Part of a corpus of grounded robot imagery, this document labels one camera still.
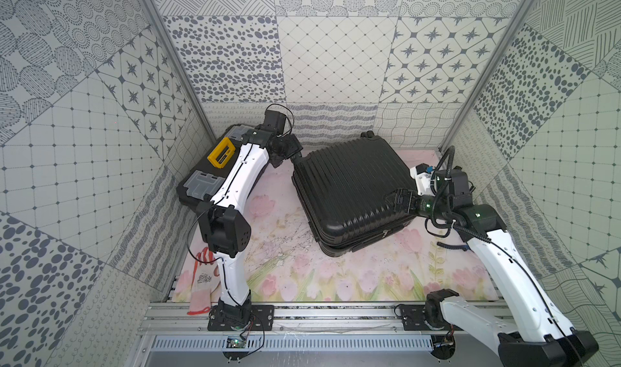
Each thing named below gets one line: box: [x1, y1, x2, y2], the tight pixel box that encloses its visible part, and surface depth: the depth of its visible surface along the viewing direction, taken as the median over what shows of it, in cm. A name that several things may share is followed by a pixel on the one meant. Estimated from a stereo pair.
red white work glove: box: [186, 247, 220, 316], surface depth 80 cm
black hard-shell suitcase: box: [291, 130, 416, 258], surface depth 81 cm
